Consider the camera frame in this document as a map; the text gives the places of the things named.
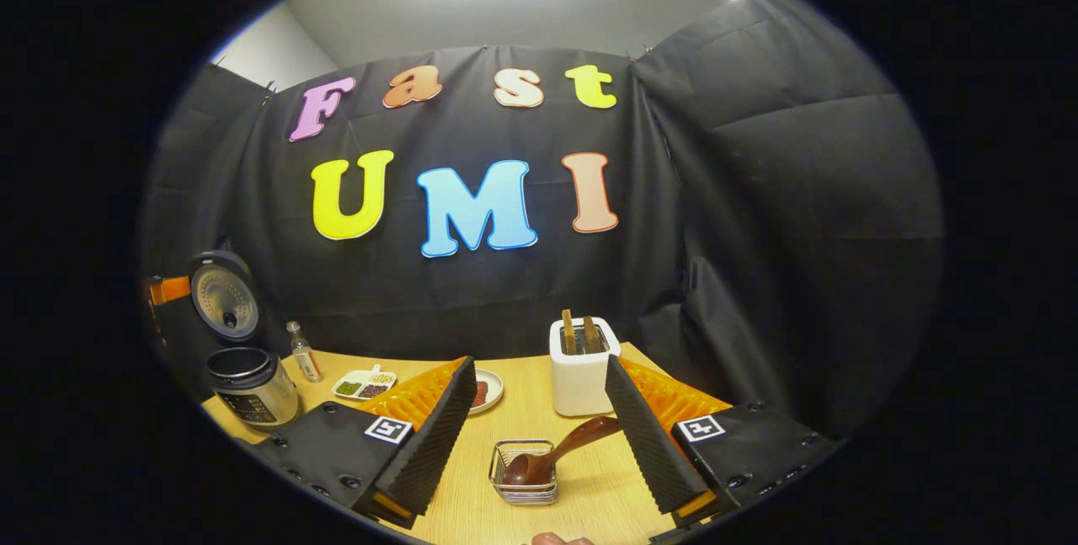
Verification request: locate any small clear glass bottle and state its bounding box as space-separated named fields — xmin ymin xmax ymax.
xmin=285 ymin=320 xmax=324 ymax=384

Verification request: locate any silver black rice cooker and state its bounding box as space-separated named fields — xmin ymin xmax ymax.
xmin=187 ymin=248 xmax=302 ymax=430

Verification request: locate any round white plate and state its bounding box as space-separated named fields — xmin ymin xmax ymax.
xmin=467 ymin=368 xmax=505 ymax=417

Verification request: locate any white chopstick holder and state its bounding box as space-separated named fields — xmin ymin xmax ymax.
xmin=549 ymin=318 xmax=622 ymax=418

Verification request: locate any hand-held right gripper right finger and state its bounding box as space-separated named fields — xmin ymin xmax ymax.
xmin=604 ymin=355 xmax=845 ymax=531

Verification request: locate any black backdrop cloth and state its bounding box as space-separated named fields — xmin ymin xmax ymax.
xmin=141 ymin=0 xmax=944 ymax=436

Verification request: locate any white divided bean dish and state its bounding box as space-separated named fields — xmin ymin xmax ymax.
xmin=331 ymin=364 xmax=398 ymax=402

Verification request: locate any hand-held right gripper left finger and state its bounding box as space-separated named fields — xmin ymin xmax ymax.
xmin=247 ymin=355 xmax=479 ymax=530

